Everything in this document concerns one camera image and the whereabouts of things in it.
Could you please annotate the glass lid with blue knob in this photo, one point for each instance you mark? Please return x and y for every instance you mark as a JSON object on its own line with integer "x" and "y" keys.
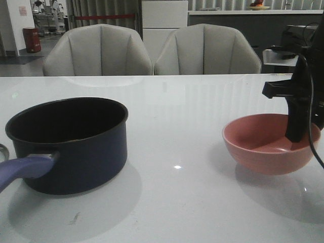
{"x": 4, "y": 153}

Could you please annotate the grey curtain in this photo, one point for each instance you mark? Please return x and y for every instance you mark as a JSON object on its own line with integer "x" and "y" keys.
{"x": 105, "y": 7}

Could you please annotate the red barrier belt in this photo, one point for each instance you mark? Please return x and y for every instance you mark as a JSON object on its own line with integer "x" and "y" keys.
{"x": 106, "y": 17}

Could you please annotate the grey kitchen counter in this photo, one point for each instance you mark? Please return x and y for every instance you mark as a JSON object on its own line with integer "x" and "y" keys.
{"x": 260, "y": 38}

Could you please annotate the grey armchair right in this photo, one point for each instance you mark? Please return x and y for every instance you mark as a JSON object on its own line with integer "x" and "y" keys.
{"x": 207, "y": 49}

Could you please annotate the dark blue saucepan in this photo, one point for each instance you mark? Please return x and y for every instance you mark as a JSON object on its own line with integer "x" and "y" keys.
{"x": 67, "y": 146}

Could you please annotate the grey armchair left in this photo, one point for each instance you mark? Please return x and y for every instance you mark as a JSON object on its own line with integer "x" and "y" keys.
{"x": 98, "y": 50}

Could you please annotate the fruit plate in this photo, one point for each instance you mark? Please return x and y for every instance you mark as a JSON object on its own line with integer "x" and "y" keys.
{"x": 257, "y": 5}

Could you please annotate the red bin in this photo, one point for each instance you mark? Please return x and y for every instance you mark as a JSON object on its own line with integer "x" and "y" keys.
{"x": 32, "y": 41}

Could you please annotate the pink bowl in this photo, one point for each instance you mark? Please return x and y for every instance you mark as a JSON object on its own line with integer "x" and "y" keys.
{"x": 258, "y": 142}

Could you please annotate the grey armchair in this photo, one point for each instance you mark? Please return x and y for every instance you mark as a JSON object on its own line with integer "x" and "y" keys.
{"x": 207, "y": 49}
{"x": 98, "y": 50}

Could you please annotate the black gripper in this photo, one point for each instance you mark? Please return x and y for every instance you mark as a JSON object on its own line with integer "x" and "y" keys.
{"x": 304, "y": 90}

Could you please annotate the white refrigerator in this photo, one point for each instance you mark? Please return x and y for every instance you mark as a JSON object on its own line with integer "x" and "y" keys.
{"x": 159, "y": 19}

